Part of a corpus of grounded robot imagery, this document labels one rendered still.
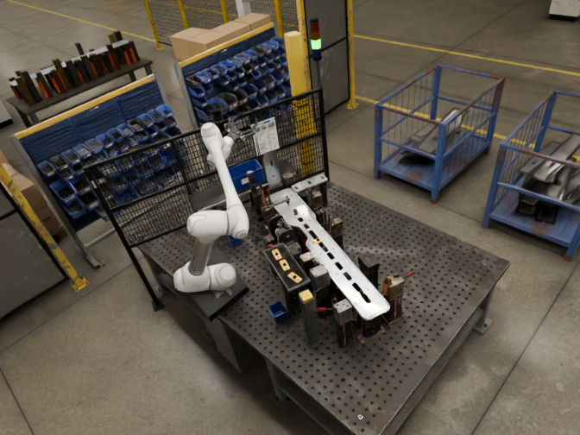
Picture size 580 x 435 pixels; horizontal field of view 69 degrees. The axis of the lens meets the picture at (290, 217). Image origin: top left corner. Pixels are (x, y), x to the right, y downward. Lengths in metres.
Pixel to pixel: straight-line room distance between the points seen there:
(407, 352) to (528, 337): 1.35
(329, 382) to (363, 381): 0.20
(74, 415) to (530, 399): 3.31
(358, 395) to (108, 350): 2.32
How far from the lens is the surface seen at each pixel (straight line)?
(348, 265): 2.73
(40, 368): 4.35
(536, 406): 3.54
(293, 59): 3.43
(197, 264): 2.55
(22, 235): 4.34
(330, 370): 2.65
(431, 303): 2.95
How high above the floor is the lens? 3.02
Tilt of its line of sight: 40 degrees down
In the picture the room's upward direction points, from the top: 9 degrees counter-clockwise
